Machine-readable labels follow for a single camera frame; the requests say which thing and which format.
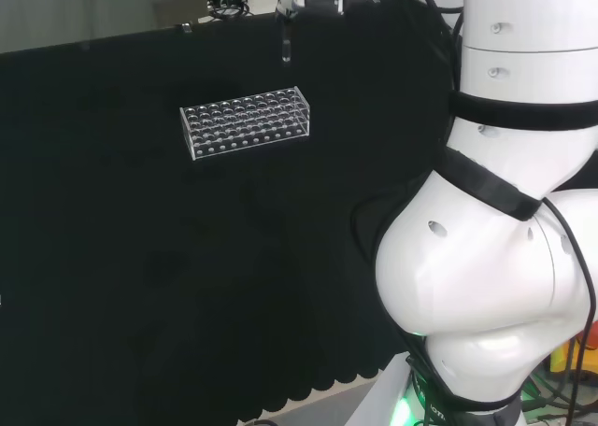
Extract clear glass test tube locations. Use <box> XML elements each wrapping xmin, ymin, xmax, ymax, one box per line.
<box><xmin>280</xmin><ymin>16</ymin><xmax>294</xmax><ymax>66</ymax></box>

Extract clear plastic test tube rack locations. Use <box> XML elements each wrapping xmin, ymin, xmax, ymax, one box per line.
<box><xmin>178</xmin><ymin>85</ymin><xmax>313</xmax><ymax>162</ymax></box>

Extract black bench cloth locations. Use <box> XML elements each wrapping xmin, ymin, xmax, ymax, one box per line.
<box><xmin>0</xmin><ymin>0</ymin><xmax>468</xmax><ymax>426</ymax></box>

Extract yellow stop button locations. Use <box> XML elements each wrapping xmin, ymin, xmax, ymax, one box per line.
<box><xmin>549</xmin><ymin>320</ymin><xmax>598</xmax><ymax>376</ymax></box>

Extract black coiled cables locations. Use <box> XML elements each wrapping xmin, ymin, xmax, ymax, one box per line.
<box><xmin>207</xmin><ymin>0</ymin><xmax>251</xmax><ymax>22</ymax></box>

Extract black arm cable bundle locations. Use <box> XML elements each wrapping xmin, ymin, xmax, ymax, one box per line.
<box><xmin>385</xmin><ymin>0</ymin><xmax>466</xmax><ymax>135</ymax></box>

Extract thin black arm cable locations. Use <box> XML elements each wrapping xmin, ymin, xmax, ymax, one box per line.
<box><xmin>540</xmin><ymin>196</ymin><xmax>598</xmax><ymax>426</ymax></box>

